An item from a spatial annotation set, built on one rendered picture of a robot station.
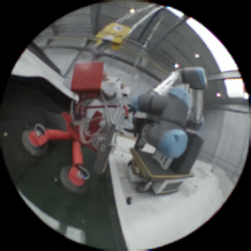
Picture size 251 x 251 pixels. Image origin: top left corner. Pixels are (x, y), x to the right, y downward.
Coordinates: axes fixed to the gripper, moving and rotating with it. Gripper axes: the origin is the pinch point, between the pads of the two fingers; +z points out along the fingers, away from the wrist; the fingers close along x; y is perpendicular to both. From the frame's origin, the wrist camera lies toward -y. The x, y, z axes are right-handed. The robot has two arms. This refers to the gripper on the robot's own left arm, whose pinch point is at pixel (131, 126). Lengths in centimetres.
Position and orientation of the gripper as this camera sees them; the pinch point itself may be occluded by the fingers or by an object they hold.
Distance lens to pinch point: 50.9
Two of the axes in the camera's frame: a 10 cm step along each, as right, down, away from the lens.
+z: -2.4, -1.6, 9.6
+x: -9.7, -0.4, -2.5
